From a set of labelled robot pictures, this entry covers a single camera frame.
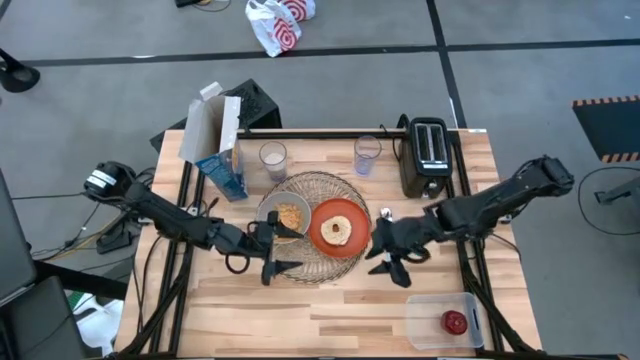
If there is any white bag with red target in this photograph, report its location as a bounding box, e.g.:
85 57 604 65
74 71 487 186
244 0 303 58
279 0 317 22

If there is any clear plastic bin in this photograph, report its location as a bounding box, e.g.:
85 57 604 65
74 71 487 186
405 292 485 351

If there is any red apple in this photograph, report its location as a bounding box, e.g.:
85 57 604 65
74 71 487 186
440 309 469 336

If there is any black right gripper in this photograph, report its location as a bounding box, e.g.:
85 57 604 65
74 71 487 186
364 215 441 289

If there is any white bowl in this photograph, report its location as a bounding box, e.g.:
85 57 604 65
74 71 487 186
256 191 313 245

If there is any black round stand base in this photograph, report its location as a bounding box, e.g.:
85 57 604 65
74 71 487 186
0 47 42 94

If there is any black mat with hazard stripes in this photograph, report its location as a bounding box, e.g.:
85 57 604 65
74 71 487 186
572 94 640 164

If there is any red-orange plate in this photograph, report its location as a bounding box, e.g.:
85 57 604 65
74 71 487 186
308 198 372 260

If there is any black toaster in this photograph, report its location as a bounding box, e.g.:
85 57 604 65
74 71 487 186
399 117 454 200

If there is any black cable loop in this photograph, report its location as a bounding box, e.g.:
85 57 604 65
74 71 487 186
224 252 251 275

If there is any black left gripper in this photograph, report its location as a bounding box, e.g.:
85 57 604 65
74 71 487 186
224 210 305 287

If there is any blue cereal box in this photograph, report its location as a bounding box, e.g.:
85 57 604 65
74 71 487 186
178 81 250 203

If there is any black floor cable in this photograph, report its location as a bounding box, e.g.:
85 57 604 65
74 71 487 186
577 166 640 236

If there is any black toaster power cord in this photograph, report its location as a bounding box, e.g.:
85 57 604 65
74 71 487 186
379 113 412 161

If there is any round woven straw placemat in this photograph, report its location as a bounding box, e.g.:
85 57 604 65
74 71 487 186
257 170 374 285

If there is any corn flakes cereal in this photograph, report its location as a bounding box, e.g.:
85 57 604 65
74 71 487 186
273 202 304 232

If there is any black chair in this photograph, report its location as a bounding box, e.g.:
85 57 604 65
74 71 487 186
0 277 87 360

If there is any cardboard cereal box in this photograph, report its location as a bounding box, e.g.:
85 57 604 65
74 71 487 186
149 78 283 154

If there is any empty clear glass, blue base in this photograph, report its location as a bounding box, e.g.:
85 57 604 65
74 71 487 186
353 134 383 177

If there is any clear glass with white grains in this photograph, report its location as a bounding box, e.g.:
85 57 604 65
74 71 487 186
258 140 289 182

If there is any white crumpled bag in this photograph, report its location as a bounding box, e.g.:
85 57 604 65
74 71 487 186
72 294 125 357

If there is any bagel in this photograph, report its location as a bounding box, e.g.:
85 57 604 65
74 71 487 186
320 215 353 247

